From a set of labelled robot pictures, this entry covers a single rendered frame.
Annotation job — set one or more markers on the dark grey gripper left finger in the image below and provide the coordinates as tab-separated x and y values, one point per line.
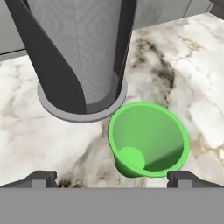
40	178

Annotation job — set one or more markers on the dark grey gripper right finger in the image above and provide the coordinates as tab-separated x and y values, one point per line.
182	178

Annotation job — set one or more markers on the grey paper towel roll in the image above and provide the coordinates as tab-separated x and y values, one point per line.
87	49

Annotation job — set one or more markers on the green plastic cup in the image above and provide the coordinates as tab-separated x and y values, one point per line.
147	140

